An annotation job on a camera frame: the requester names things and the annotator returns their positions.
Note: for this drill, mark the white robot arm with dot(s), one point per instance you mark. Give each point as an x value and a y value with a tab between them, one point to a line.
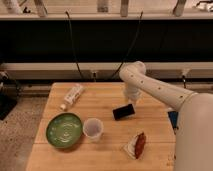
194	136

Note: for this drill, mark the black equipment at left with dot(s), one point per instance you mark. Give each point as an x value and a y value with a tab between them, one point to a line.
7	103

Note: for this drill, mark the wall power outlet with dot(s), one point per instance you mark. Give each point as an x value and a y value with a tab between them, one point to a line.
94	75

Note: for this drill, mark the blue connector box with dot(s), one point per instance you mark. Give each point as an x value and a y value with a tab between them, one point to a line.
173	116

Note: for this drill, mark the white tube with cap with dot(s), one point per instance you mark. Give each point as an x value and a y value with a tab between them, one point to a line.
72	95

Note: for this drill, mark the black eraser block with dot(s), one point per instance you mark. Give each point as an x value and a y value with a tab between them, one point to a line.
124	111

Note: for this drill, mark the green ceramic bowl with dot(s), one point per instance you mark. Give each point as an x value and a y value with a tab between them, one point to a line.
64	130

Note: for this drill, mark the translucent white cup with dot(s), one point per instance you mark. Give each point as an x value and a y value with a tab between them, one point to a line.
93	129

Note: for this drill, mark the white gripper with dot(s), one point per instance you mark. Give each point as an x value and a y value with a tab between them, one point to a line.
131	94

